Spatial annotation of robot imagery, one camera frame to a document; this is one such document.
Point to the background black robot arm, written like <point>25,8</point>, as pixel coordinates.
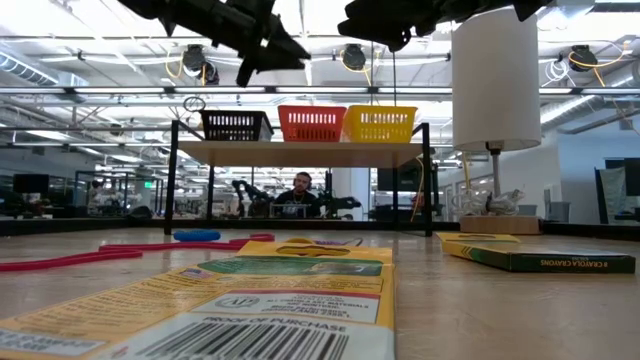
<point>340,204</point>
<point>252,195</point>

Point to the yellow plastic basket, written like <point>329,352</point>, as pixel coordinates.
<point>380,125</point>

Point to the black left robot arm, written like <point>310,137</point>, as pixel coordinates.
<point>150,6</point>

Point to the grey bin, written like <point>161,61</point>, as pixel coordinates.
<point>557,212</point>

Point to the black plastic basket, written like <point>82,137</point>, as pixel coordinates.
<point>235,125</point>

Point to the orange plastic basket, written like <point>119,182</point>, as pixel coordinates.
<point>311,125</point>

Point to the wooden shelf with black legs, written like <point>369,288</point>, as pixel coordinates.
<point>300,154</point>

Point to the person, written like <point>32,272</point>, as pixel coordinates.
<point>300,197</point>

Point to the black aluminium table frame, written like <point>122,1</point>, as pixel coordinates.
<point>100,224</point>

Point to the yellow green Crayola crayon box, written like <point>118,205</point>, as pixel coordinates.
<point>280,300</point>
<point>540,262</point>

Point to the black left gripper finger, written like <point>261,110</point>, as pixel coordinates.
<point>280,63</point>
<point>285,45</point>

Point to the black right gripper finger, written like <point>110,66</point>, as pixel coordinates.
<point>370,11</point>
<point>365,27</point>

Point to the background monitor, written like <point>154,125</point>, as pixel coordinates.
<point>30,183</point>
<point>400,179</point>

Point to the white shade table lamp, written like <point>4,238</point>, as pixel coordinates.
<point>495,85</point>

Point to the background black frame cage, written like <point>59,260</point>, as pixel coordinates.
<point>117,173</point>

